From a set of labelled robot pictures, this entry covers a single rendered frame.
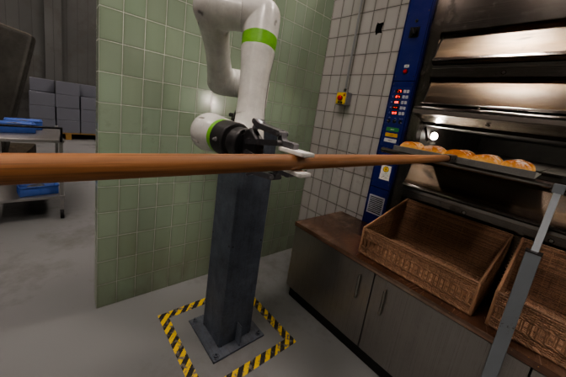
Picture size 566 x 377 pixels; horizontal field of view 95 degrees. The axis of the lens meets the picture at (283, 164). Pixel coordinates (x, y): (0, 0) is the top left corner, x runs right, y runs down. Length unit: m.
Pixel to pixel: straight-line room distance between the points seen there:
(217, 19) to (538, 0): 1.54
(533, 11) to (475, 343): 1.55
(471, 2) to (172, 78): 1.74
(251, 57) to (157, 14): 0.93
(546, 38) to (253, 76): 1.46
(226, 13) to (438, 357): 1.59
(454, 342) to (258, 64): 1.34
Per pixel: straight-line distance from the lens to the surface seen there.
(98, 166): 0.34
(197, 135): 0.74
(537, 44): 1.86
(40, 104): 7.58
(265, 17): 0.95
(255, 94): 0.84
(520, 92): 1.82
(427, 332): 1.52
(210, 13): 0.98
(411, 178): 1.91
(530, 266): 1.23
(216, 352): 1.72
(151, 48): 1.69
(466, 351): 1.48
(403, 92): 1.96
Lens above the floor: 1.28
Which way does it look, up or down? 11 degrees down
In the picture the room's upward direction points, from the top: 8 degrees clockwise
